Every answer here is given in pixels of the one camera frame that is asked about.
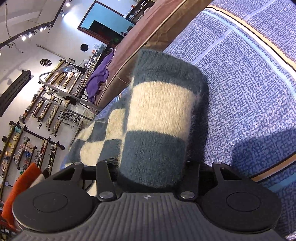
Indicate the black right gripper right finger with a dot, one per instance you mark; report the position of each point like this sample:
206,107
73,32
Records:
228,200

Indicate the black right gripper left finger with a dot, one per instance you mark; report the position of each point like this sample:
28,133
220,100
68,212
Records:
66,199

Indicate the green cream checkered sweater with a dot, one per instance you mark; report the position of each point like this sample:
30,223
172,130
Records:
148,131

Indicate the orange red folded cloth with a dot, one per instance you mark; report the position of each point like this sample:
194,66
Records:
23,183

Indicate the wooden display shelving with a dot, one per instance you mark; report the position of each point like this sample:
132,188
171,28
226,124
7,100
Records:
41,114

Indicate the purple cloth on bed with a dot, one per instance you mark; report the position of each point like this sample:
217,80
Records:
98,77

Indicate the blue plaid bed sheet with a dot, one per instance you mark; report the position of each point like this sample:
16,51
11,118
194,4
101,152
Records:
248,116

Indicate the ceiling track spotlights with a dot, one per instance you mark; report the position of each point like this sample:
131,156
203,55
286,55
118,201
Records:
33,29

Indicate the blue doorway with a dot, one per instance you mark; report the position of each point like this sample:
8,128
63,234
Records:
105,24

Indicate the round black wall clock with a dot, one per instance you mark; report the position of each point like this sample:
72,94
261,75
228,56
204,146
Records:
45,62

